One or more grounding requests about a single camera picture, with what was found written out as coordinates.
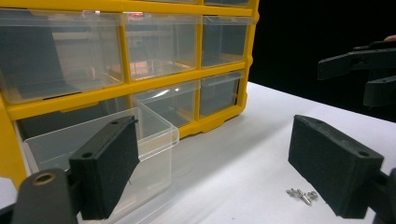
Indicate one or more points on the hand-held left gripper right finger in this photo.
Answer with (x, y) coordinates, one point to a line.
(336, 168)

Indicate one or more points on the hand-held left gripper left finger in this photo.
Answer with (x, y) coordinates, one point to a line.
(102, 168)

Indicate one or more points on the small metal nut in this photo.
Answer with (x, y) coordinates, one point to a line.
(312, 195)

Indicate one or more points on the small metal screw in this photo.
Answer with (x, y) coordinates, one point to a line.
(291, 192)
(304, 198)

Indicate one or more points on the clear plastic drawer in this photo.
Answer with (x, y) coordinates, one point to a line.
(155, 137)

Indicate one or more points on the yellow black organizer cabinet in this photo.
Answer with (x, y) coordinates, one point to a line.
(162, 80)

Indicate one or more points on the black curtain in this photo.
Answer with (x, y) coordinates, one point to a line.
(295, 46)

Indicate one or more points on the white table sheet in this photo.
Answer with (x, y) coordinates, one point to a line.
(249, 140)

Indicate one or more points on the set of clear drawers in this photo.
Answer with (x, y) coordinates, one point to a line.
(62, 56)

